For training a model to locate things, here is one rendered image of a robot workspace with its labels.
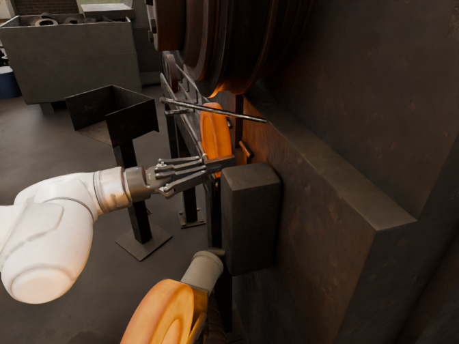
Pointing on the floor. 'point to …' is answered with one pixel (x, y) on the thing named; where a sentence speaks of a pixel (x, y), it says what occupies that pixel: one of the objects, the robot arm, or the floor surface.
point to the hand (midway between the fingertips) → (220, 164)
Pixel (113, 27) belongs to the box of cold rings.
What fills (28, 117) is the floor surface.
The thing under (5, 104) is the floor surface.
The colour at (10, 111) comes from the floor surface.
